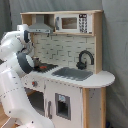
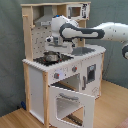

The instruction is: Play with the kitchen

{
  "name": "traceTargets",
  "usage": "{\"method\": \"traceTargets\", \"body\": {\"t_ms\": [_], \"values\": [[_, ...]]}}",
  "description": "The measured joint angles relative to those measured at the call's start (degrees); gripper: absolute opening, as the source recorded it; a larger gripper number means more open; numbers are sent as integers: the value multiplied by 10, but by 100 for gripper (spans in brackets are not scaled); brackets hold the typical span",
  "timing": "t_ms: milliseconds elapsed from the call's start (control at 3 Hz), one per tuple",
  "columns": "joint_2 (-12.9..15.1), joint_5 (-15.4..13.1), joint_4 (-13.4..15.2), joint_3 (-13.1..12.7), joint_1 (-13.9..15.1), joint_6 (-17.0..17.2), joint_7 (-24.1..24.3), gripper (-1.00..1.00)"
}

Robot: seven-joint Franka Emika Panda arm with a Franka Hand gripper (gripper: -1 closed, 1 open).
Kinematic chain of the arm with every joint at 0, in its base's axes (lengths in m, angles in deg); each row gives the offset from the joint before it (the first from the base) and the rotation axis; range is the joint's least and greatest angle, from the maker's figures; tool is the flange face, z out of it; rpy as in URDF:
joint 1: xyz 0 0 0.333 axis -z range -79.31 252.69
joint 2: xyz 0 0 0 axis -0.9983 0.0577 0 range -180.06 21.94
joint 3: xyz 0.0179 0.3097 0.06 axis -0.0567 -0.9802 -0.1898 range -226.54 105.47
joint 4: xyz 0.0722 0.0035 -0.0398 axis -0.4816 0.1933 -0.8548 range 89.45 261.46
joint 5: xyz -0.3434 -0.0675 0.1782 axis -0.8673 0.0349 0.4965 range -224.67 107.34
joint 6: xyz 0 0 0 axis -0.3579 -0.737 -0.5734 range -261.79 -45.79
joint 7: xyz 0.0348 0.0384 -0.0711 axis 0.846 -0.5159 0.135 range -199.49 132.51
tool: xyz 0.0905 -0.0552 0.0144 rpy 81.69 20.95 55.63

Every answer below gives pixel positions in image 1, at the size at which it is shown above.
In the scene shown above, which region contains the small metal pot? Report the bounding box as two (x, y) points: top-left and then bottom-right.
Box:
(32, 57), (41, 67)

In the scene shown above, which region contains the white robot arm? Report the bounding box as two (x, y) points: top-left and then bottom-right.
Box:
(0, 24), (54, 128)

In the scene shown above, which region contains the wooden toy kitchen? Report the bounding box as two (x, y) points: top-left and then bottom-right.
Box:
(21, 10), (115, 128)

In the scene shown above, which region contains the grey toy sink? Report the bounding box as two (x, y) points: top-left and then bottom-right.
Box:
(52, 67), (92, 81)

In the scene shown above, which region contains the black toy faucet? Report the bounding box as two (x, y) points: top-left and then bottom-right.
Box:
(75, 49), (95, 71)

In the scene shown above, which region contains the black toy stovetop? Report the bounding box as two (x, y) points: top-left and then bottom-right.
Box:
(34, 63), (56, 73)

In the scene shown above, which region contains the red right oven knob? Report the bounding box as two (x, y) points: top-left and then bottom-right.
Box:
(32, 81), (38, 87)

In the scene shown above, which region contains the toy microwave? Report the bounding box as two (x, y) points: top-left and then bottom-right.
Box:
(55, 14), (92, 34)

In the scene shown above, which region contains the grey range hood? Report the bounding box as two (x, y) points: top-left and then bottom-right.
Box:
(29, 14), (53, 34)

